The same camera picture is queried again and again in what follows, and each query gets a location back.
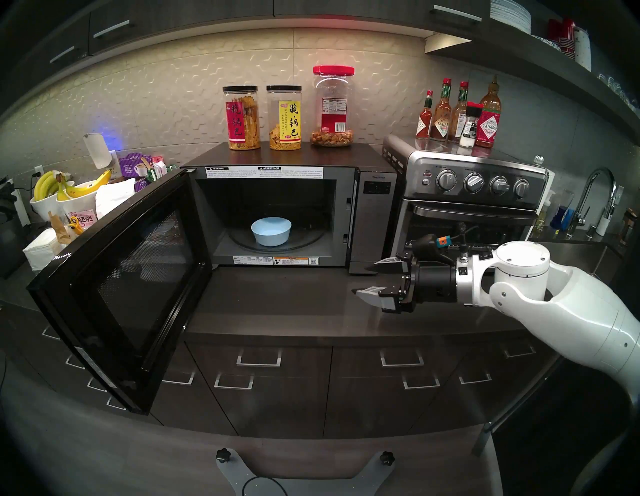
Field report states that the black dishwasher front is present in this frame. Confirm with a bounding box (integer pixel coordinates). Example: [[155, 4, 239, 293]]
[[470, 345, 640, 496]]

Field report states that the brown paper snack bag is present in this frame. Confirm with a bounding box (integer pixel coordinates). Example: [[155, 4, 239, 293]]
[[48, 211, 74, 246]]

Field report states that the yellow banana bunch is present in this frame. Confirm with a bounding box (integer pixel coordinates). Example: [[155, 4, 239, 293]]
[[56, 169, 112, 202]]

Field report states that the black cable on base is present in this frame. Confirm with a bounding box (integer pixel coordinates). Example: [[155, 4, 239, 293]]
[[241, 475, 290, 496]]

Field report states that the stack of white plates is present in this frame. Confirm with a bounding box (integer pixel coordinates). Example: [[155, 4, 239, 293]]
[[490, 0, 532, 35]]

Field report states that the green Tabasco bottle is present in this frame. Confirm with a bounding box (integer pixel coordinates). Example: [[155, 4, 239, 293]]
[[448, 81, 470, 143]]

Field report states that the clear jar with red lid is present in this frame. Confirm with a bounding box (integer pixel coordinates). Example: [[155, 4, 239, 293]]
[[310, 65, 355, 148]]

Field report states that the black coffee machine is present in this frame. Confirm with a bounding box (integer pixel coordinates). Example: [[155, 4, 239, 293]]
[[0, 177, 28, 278]]

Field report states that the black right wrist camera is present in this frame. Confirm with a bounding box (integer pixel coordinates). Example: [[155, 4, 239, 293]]
[[411, 232, 455, 264]]

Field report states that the large Tabasco bottle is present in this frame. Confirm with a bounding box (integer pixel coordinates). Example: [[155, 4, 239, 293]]
[[475, 76, 502, 149]]

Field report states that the stack of red cups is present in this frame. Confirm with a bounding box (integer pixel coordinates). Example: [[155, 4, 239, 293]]
[[546, 18, 577, 56]]

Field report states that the black glass microwave door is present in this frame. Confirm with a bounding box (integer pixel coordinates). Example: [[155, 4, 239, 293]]
[[27, 167, 213, 416]]

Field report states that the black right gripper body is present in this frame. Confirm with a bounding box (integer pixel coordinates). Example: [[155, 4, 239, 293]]
[[397, 252, 458, 313]]

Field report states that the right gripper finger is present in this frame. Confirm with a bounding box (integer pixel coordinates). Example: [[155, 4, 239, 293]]
[[366, 255, 411, 275], [352, 285, 401, 313]]

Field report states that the snack jar with red label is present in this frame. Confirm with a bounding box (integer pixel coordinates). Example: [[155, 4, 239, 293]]
[[222, 85, 262, 151]]

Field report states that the dark wooden wall shelf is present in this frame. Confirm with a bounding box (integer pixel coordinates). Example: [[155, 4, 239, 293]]
[[425, 0, 640, 146]]

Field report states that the dark wood wall cabinet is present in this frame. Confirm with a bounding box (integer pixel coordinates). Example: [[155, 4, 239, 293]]
[[0, 0, 491, 116]]

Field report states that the chrome kitchen faucet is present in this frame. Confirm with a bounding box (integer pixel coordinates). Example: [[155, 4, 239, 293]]
[[570, 167, 619, 240]]

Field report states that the stack of white cups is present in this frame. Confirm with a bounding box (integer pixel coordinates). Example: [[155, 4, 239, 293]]
[[574, 26, 592, 72]]

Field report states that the light blue bowl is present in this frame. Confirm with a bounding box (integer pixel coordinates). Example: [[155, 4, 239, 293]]
[[251, 216, 292, 247]]

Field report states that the white shaker with red cap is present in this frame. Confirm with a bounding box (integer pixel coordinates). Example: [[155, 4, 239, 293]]
[[459, 101, 484, 149]]

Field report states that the large white paper napkin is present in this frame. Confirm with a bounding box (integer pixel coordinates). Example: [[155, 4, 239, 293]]
[[95, 178, 137, 221]]

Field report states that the pink Korean snack pack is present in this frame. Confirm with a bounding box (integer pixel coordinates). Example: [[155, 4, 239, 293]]
[[70, 210, 99, 234]]

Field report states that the stainless steel toaster oven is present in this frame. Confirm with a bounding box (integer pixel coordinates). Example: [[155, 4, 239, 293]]
[[382, 134, 556, 273]]

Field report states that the purple snack bag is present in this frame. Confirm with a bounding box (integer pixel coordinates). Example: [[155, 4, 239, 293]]
[[119, 153, 152, 193]]

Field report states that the dark wood drawer cabinet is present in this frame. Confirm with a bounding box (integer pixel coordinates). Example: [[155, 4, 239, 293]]
[[10, 310, 576, 441]]

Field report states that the snack jar with yellow label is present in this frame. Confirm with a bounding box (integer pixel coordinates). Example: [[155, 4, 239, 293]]
[[266, 85, 303, 151]]

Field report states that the white wall plug-in device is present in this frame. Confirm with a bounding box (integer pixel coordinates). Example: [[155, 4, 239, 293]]
[[82, 133, 113, 170]]

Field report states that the orange-brown Tabasco bottle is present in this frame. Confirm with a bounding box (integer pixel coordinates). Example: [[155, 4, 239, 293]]
[[430, 78, 453, 142]]

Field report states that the greenish banana bunch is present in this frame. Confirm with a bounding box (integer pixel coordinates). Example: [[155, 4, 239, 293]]
[[32, 170, 63, 202]]

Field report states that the small red Tabasco bottle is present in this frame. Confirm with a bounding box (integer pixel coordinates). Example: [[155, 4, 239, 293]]
[[416, 90, 434, 140]]

